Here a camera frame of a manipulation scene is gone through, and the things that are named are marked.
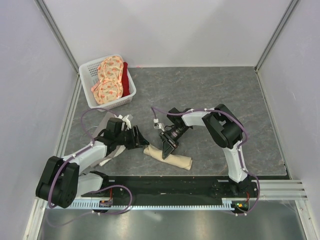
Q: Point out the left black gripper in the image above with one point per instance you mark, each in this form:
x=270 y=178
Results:
x=138 y=141

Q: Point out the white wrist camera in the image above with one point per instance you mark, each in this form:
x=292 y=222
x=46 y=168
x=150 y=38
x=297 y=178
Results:
x=158 y=125
x=127 y=120

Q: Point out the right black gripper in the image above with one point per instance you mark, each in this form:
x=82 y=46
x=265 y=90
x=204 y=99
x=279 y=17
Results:
x=168 y=147

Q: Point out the beige cloth napkin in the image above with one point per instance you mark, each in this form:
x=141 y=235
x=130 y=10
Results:
x=179 y=161

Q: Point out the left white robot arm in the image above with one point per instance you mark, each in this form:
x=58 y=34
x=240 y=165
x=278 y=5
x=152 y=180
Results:
x=59 y=182

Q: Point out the grey cloth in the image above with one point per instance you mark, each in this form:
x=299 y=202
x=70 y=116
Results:
x=102 y=124

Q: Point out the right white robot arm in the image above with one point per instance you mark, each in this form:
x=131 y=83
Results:
x=224 y=128

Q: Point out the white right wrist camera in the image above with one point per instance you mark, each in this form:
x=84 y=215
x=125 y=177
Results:
x=158 y=125

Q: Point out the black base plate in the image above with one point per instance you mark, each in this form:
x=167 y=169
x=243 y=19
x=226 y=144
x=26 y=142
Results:
x=144 y=187

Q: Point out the red cloth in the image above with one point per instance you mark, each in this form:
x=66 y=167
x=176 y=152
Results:
x=125 y=80

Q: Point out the slotted cable duct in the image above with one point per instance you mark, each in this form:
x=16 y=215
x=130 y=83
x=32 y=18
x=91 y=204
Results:
x=95 y=204

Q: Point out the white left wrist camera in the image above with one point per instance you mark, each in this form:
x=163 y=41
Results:
x=127 y=120

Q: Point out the orange floral cloth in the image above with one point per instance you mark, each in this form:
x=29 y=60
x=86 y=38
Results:
x=109 y=85

